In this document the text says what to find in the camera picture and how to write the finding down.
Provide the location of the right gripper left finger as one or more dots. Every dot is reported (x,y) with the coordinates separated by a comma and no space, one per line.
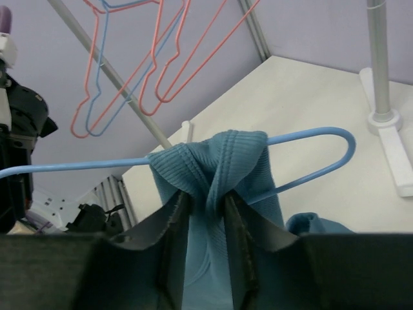
(143,268)

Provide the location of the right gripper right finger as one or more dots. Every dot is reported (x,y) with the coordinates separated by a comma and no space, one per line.
(271,268)

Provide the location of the teal blue tank top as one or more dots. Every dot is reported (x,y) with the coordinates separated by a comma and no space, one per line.
(229,161)

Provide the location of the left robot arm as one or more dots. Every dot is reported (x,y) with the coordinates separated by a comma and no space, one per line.
(29,121)

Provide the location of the metal clothes rack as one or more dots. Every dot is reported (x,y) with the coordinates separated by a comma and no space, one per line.
(383,121)

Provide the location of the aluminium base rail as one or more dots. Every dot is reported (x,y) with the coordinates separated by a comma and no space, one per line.
(111,192)

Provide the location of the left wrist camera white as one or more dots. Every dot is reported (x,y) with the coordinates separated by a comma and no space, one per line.
(8,50)

